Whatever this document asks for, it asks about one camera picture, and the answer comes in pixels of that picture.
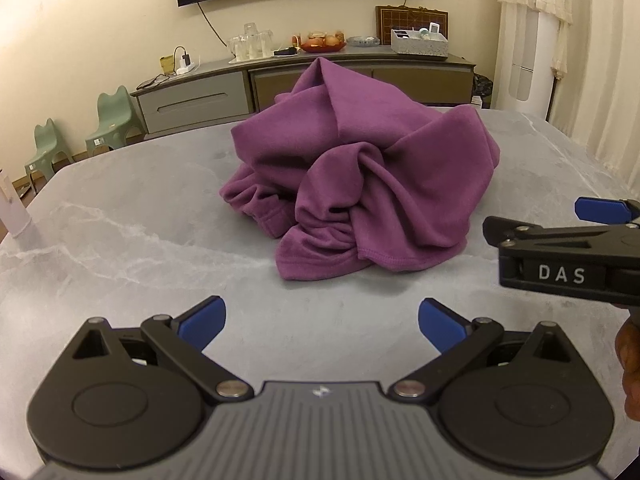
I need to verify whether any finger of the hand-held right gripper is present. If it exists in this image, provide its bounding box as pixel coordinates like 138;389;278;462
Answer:
482;216;640;307
574;197;640;225

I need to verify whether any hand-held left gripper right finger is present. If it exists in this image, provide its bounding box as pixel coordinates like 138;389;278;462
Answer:
389;298;571;404

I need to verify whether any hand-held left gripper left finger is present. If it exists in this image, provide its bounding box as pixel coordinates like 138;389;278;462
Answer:
72;296;253;405

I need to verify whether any purple garment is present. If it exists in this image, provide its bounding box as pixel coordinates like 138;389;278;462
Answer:
220;56;501;281

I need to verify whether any person's right hand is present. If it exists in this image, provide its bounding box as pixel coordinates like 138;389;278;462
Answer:
615;316;640;413

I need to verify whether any cream curtain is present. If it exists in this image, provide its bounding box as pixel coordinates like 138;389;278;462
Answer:
497;0;640;187

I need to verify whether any white tower appliance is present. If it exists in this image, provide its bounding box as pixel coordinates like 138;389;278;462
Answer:
510;9;559;117

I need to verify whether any black trash bag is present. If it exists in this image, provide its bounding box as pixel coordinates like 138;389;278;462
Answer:
472;73;494;109

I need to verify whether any grey and brown sideboard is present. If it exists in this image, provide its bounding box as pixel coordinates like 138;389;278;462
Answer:
130;45;476;137

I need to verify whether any green child chair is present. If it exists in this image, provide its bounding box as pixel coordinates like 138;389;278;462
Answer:
24;118;77;183
84;86;147;155

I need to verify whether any white bottle at table edge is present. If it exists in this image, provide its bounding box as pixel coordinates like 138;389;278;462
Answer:
0;167;32;239

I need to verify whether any grey storage tray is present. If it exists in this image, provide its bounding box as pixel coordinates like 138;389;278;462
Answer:
390;22;450;57

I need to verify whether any white power strip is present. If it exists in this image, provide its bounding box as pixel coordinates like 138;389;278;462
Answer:
172;46;202;76

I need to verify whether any wooden chess board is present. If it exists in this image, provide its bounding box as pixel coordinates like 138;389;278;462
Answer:
375;5;451;47

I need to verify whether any orange fruit bowl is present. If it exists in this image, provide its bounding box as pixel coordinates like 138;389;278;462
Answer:
298;30;347;54

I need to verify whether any black cable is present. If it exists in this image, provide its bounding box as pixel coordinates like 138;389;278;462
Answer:
196;0;237;56

